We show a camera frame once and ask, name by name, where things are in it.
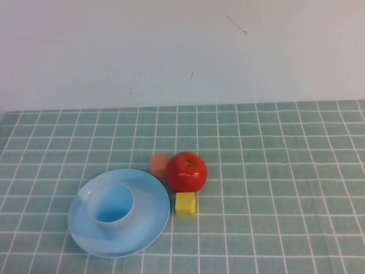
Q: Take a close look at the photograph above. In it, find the light blue plastic cup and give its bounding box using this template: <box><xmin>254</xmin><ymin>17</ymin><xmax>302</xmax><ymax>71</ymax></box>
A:
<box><xmin>87</xmin><ymin>183</ymin><xmax>135</xmax><ymax>235</ymax></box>

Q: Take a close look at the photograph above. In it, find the light blue plastic plate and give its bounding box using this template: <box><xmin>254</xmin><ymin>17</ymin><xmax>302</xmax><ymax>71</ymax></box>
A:
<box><xmin>67</xmin><ymin>168</ymin><xmax>171</xmax><ymax>259</ymax></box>

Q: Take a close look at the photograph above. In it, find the orange foam cube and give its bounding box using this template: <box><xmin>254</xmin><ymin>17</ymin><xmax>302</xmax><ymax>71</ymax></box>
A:
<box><xmin>149</xmin><ymin>154</ymin><xmax>168</xmax><ymax>179</ymax></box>

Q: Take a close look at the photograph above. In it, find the red apple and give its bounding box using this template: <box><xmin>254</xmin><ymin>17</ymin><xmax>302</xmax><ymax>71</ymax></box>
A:
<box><xmin>165</xmin><ymin>151</ymin><xmax>208</xmax><ymax>193</ymax></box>

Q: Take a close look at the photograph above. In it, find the yellow foam cube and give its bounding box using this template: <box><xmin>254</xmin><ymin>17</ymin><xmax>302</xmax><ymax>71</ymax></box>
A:
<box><xmin>175</xmin><ymin>191</ymin><xmax>197</xmax><ymax>218</ymax></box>

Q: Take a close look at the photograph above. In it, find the green white checked tablecloth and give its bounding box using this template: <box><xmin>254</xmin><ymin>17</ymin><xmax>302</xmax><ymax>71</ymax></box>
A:
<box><xmin>0</xmin><ymin>99</ymin><xmax>365</xmax><ymax>274</ymax></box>

